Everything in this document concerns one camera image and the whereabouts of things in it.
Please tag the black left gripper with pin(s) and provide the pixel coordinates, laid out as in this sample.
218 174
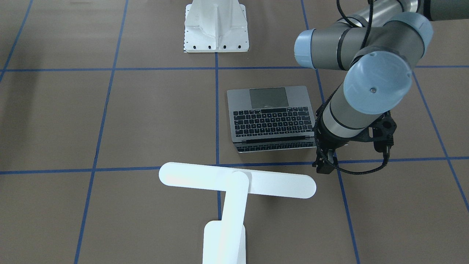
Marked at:
327 140

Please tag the white desk lamp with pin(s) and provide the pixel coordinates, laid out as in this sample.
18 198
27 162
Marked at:
225 240

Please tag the grey laptop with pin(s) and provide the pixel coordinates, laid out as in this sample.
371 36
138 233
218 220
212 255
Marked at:
267 119

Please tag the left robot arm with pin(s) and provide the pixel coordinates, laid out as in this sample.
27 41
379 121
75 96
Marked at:
378 47

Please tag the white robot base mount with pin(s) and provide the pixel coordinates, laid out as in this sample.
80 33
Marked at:
216 26

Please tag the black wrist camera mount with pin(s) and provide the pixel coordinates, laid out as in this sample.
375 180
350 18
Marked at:
381 133

